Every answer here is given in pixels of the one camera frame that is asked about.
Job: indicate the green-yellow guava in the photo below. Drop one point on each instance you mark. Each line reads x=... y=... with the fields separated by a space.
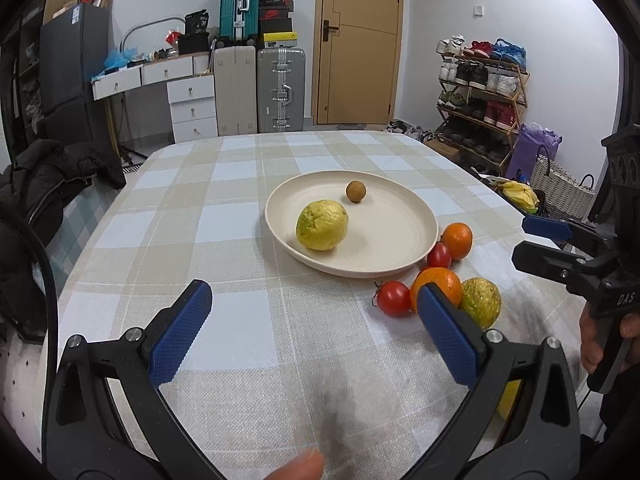
x=481 y=300

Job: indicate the right hand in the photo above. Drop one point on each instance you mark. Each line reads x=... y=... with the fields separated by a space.
x=591 y=352

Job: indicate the black jacket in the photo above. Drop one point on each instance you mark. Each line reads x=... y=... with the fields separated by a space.
x=49 y=175

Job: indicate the orange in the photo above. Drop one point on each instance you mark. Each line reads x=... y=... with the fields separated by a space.
x=445 y=279
x=458 y=237

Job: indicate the black refrigerator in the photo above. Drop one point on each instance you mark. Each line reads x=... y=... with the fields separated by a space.
x=73 y=49

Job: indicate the silver suitcase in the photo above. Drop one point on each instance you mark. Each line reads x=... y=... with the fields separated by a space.
x=280 y=89

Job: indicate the cream round plate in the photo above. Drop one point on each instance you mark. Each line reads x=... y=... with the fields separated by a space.
x=389 y=231

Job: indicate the wooden door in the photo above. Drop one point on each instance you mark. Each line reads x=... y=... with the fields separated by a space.
x=356 y=61

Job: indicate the white drawer desk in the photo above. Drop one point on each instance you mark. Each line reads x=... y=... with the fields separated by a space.
x=190 y=87

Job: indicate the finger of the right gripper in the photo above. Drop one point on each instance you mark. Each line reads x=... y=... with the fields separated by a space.
x=572 y=232
x=576 y=274

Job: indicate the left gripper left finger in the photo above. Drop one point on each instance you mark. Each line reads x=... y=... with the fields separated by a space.
x=107 y=418

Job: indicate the beige suitcase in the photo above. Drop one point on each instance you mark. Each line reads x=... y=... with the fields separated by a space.
x=235 y=90

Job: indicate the left hand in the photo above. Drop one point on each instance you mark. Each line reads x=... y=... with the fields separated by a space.
x=307 y=466

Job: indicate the teal suitcase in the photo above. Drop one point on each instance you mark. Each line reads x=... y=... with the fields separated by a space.
x=238 y=21

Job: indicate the purple bag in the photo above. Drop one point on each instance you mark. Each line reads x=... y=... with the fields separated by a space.
x=533 y=140

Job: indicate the stacked shoe boxes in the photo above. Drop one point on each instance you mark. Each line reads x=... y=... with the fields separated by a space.
x=275 y=24

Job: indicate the woven basket bag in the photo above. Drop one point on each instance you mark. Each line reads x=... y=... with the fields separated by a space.
x=565 y=194

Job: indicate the checked tablecloth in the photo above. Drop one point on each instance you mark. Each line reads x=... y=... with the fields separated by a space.
x=291 y=358

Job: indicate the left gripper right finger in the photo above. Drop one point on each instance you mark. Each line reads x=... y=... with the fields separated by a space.
x=541 y=437

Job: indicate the banana bunch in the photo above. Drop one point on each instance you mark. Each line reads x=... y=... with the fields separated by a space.
x=520 y=195

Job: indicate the large pale yellow guava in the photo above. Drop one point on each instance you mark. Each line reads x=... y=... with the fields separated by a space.
x=507 y=398

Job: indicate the small brown longan in plate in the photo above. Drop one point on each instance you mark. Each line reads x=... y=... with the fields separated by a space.
x=356 y=191

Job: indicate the wooden shoe rack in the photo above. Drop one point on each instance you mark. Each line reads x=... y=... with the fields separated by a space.
x=482 y=103

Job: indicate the red tomato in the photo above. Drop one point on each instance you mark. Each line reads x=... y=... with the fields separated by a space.
x=439 y=257
x=393 y=299

